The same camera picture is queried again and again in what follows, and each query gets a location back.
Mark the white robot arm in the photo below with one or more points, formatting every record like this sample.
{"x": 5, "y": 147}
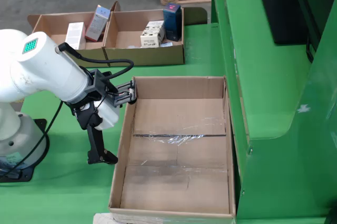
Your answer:
{"x": 39, "y": 69}

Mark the red and grey carton box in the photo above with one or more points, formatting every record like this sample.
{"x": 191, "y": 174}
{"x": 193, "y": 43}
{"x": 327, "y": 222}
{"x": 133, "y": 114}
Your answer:
{"x": 97, "y": 24}

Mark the black rectangular panel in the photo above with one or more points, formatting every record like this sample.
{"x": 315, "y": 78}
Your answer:
{"x": 284, "y": 11}

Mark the tall white carton box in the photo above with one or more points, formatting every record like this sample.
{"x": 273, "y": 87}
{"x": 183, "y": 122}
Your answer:
{"x": 75, "y": 34}

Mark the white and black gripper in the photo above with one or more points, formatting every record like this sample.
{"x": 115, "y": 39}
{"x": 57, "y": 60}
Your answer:
{"x": 108, "y": 114}

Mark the large open cardboard box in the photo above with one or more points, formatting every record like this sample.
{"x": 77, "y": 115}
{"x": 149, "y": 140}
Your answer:
{"x": 171, "y": 182}

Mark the dark blue carton box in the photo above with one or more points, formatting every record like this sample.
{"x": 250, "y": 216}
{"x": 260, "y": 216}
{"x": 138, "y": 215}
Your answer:
{"x": 172, "y": 24}

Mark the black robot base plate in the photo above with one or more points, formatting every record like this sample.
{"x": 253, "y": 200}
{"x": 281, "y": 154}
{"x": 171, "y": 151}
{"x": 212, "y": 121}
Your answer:
{"x": 26, "y": 175}

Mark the green metal machine frame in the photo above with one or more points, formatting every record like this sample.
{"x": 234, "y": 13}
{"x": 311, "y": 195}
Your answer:
{"x": 263, "y": 76}

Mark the white cow print carton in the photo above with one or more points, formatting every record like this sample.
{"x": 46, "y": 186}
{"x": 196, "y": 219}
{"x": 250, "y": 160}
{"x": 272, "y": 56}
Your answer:
{"x": 151, "y": 36}

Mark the white paper sheet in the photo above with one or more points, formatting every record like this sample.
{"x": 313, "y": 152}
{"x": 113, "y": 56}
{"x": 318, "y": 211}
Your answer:
{"x": 101, "y": 218}

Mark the open cardboard tray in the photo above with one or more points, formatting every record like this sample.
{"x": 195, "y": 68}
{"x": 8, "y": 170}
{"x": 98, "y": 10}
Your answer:
{"x": 52, "y": 26}
{"x": 147, "y": 57}

